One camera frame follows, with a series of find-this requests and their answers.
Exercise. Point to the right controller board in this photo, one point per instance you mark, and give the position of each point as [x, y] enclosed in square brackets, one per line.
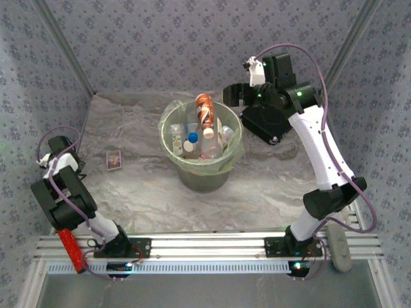
[300, 271]

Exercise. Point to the clear bottle large blue cap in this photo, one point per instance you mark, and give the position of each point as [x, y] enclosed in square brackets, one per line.
[192, 137]

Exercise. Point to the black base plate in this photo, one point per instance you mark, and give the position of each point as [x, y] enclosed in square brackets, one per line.
[271, 247]
[144, 248]

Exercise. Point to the black case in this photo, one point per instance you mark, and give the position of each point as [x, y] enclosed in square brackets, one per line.
[266, 122]

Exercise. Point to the copper brown plastic bottle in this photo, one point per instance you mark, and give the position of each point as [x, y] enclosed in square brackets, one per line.
[205, 112]

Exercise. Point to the clear bottle cream label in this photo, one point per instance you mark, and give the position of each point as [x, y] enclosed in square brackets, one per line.
[212, 149]

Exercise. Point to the grey stone block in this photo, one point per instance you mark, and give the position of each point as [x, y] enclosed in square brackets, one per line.
[340, 250]

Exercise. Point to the left controller board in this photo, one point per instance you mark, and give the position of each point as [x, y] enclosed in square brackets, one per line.
[118, 266]

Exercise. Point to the controller board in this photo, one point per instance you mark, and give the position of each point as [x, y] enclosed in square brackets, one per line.
[118, 266]
[300, 271]

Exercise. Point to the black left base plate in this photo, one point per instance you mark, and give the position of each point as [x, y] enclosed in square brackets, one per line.
[144, 248]

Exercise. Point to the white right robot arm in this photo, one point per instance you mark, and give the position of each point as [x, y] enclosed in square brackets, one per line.
[321, 154]

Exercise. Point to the translucent bin with green liner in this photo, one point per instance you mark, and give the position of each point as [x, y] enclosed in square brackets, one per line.
[202, 179]

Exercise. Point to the clear plastic bottle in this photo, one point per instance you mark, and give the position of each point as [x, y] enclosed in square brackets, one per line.
[228, 131]

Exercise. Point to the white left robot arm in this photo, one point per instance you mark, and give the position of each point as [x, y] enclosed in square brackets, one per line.
[102, 224]

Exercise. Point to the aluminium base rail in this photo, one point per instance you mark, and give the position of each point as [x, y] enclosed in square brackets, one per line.
[208, 247]

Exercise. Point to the aluminium corner post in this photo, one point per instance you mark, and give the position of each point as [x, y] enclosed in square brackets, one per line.
[65, 48]
[348, 48]

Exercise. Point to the purple card box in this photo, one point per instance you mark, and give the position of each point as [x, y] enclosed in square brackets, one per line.
[114, 159]

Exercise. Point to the red cylinder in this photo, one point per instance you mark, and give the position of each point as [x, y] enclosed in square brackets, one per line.
[72, 250]

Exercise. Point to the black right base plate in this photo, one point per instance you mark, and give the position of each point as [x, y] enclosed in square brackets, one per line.
[271, 247]

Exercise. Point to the marbled white table cover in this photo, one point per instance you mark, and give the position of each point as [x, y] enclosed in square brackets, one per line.
[160, 199]

